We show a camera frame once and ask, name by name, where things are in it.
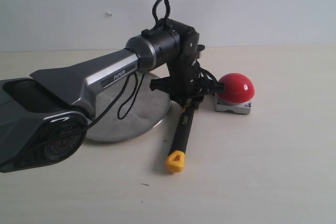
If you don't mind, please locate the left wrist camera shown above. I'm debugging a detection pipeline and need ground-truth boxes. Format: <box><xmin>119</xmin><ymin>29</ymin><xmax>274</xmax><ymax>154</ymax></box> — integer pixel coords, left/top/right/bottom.
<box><xmin>197</xmin><ymin>44</ymin><xmax>205</xmax><ymax>59</ymax></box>

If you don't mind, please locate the black yellow claw hammer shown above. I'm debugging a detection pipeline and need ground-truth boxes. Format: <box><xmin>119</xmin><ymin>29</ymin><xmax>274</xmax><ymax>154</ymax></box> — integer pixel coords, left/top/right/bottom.
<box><xmin>165</xmin><ymin>99</ymin><xmax>195</xmax><ymax>173</ymax></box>

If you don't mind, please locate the round steel plate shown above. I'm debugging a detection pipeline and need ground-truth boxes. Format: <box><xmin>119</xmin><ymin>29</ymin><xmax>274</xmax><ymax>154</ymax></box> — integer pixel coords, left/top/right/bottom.
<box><xmin>87</xmin><ymin>73</ymin><xmax>171</xmax><ymax>143</ymax></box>

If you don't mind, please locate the red dome push button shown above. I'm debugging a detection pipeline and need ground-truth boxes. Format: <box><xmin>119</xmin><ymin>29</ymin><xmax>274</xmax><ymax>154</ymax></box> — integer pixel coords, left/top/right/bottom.
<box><xmin>214</xmin><ymin>73</ymin><xmax>255</xmax><ymax>115</ymax></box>

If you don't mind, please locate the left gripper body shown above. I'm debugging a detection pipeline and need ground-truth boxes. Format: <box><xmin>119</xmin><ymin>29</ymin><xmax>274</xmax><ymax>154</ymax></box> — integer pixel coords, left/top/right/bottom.
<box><xmin>150</xmin><ymin>52</ymin><xmax>223</xmax><ymax>101</ymax></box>

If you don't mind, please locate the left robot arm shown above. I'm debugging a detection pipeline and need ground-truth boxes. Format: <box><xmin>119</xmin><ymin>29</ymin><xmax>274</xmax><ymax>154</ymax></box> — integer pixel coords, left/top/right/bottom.
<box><xmin>1</xmin><ymin>18</ymin><xmax>224</xmax><ymax>173</ymax></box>

